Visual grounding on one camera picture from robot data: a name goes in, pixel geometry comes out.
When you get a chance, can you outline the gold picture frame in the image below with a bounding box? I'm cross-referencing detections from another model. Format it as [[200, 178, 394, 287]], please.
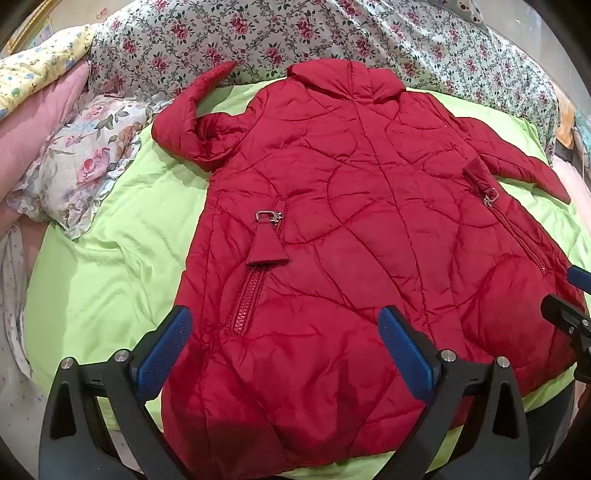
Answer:
[[6, 0, 52, 52]]

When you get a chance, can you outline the cherry print pillow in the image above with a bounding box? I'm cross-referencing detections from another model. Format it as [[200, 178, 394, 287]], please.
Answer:
[[454, 0, 491, 34]]

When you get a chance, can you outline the lime green blanket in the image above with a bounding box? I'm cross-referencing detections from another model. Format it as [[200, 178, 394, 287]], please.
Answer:
[[25, 83, 591, 480]]

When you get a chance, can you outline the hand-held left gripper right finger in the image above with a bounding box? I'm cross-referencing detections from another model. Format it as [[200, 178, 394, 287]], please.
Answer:
[[379, 305, 533, 480]]

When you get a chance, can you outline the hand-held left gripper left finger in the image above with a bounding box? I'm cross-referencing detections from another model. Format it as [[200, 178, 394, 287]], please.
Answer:
[[38, 305, 195, 480]]

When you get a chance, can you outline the rose print bed sheet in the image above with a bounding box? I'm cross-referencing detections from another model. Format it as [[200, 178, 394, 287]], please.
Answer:
[[88, 0, 561, 158]]

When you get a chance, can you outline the orange cloth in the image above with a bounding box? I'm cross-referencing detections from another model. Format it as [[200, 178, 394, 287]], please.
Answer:
[[554, 92, 578, 149]]

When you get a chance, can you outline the red quilted jacket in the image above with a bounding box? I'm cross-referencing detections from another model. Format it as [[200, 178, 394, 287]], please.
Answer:
[[151, 58, 587, 474]]

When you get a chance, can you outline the yellow floral cloth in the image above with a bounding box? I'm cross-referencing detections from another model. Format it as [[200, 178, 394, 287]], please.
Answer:
[[0, 23, 100, 121]]

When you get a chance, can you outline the pink quilt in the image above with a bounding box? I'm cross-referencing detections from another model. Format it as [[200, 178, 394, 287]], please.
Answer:
[[0, 60, 90, 217]]

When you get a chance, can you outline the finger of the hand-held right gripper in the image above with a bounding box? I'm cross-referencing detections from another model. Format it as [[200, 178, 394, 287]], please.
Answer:
[[567, 265, 591, 294], [540, 293, 591, 385]]

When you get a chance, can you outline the large flower print pillow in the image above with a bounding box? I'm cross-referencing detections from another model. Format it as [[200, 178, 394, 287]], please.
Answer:
[[7, 95, 174, 240]]

